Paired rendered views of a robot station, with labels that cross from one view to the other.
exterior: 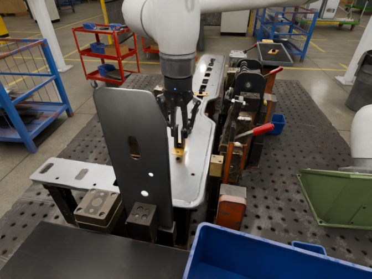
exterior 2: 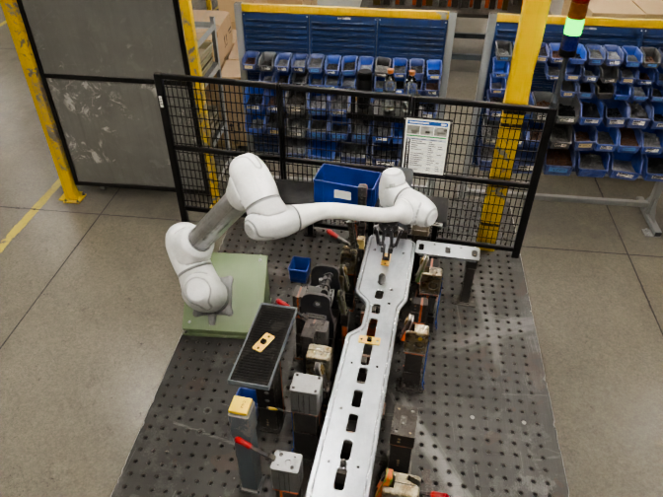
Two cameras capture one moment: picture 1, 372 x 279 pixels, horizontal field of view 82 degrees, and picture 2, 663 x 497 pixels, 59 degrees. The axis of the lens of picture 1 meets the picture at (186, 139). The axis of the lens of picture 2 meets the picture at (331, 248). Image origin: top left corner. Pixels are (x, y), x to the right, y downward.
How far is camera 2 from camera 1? 281 cm
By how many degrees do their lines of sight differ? 104
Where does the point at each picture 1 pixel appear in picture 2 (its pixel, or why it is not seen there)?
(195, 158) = (374, 259)
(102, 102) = (409, 173)
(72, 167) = (457, 253)
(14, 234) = (506, 295)
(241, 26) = not seen: outside the picture
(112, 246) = not seen: hidden behind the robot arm
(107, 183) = (427, 245)
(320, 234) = (273, 294)
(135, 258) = not seen: hidden behind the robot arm
